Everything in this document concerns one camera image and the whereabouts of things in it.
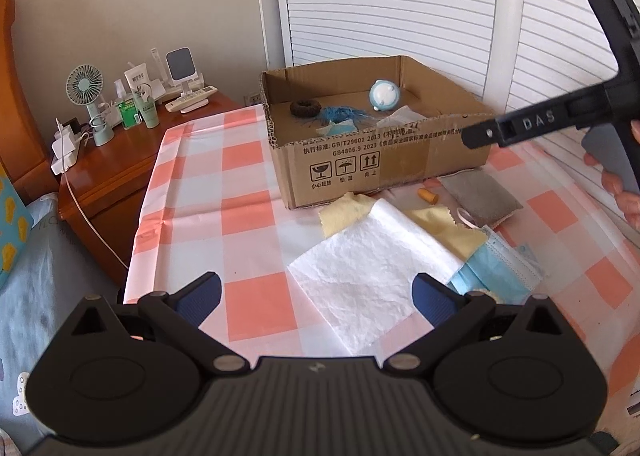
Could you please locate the wooden headboard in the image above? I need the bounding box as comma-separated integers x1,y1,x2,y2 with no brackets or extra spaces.
0,0,58,204

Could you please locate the blue penguin plush toy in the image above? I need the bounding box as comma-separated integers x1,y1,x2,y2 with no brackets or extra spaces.
369,79,400,112

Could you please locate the pink white checkered tablecloth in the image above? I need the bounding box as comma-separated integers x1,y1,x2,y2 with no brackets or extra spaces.
125,106,639,398

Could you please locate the white wall socket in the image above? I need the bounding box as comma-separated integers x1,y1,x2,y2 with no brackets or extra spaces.
244,93,262,106

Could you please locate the green small box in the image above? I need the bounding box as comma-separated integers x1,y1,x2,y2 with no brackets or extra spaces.
116,98,141,130

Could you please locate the grey blue bedsheet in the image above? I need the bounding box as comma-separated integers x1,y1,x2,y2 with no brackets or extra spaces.
0,193,117,455

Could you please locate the white card sign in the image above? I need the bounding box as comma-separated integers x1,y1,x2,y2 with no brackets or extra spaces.
124,63,152,100

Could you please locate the yellow cleaning cloth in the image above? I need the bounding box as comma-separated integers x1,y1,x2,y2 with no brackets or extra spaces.
319,192,376,238
404,206,487,261

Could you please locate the orange foam earplug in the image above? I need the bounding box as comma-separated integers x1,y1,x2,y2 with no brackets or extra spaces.
418,188,439,205

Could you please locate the white phone stand mirror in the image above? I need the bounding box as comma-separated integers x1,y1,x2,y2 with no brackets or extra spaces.
165,46,198,94

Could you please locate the person right hand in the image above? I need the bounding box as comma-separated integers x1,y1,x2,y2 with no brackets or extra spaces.
582,120,639,230

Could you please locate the cream knitted scrunchie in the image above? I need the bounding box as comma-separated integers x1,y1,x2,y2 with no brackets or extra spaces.
469,289,502,303

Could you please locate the brown knitted scrunchie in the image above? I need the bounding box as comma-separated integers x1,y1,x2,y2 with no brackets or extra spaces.
290,98,322,119

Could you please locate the blue floral sachet pouch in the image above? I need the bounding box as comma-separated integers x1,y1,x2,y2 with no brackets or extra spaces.
316,119,358,138

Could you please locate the green tube bottle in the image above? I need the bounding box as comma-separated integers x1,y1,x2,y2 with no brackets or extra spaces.
132,83,160,129

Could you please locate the grey lace sachet bag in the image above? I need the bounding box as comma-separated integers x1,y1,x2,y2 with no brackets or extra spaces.
376,105,426,128

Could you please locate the green desk fan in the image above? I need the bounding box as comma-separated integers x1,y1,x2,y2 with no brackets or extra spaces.
65,64,114,147

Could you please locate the white paper towel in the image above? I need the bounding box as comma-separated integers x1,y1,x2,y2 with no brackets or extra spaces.
288,198,462,354

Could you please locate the wooden nightstand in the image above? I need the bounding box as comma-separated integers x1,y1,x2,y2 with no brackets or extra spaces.
58,92,241,287

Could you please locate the white router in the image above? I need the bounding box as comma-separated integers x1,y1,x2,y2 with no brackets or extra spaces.
151,48,205,102

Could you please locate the white remote control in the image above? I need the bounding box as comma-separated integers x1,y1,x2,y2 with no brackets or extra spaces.
165,86,218,114

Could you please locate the white charging cable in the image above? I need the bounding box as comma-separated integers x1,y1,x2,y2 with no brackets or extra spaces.
62,135,130,271

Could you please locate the blue surgical mask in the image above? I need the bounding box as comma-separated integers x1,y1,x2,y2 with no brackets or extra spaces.
447,226,544,304

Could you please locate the brown cardboard box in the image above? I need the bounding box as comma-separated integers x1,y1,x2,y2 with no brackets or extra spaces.
262,55,495,209

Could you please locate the grey fabric pouch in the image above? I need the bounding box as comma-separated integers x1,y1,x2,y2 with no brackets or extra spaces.
439,169,523,228

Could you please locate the white power strip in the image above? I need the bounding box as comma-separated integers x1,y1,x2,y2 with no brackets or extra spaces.
51,121,88,176

